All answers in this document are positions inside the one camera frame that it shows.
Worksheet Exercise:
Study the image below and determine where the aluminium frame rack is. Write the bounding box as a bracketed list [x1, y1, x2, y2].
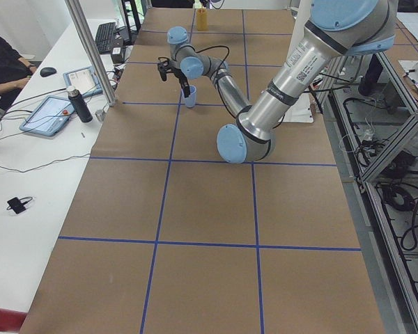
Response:
[313, 10, 418, 334]

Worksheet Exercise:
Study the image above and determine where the small black box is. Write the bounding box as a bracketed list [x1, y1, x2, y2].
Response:
[111, 46, 125, 64]

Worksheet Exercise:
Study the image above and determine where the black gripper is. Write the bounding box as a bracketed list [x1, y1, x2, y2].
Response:
[157, 57, 190, 97]

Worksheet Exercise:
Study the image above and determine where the light blue plastic cup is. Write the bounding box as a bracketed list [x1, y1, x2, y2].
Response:
[181, 85, 196, 108]

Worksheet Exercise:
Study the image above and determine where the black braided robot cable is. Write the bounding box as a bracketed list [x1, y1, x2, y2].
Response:
[194, 45, 231, 76]

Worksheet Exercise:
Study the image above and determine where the seated person in black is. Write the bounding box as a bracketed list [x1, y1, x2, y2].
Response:
[0, 36, 37, 110]

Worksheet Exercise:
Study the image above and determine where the black water bottle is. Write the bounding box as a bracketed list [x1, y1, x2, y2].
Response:
[66, 86, 93, 123]

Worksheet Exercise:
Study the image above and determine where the red object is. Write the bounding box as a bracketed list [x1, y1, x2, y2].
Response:
[0, 308, 27, 333]

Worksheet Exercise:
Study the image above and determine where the small black device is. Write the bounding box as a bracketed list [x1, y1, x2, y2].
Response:
[6, 196, 33, 214]

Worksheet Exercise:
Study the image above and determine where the blue framed tablet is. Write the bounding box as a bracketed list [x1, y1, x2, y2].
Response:
[63, 66, 102, 98]

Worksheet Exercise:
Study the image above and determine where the black computer mouse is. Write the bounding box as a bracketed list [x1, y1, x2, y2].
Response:
[40, 67, 57, 77]

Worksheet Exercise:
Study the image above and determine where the blue teach pendant tablet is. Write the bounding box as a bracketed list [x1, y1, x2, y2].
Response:
[20, 96, 74, 137]

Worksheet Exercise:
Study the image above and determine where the black keyboard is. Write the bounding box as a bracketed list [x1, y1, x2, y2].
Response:
[95, 22, 116, 54]

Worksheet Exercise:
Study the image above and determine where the yellow cup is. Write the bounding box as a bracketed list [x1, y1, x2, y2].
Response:
[196, 8, 208, 31]

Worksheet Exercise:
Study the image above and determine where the aluminium frame post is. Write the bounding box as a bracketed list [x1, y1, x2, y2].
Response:
[65, 0, 116, 106]

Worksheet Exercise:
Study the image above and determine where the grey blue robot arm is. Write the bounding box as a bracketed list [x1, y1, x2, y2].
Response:
[157, 1, 398, 164]

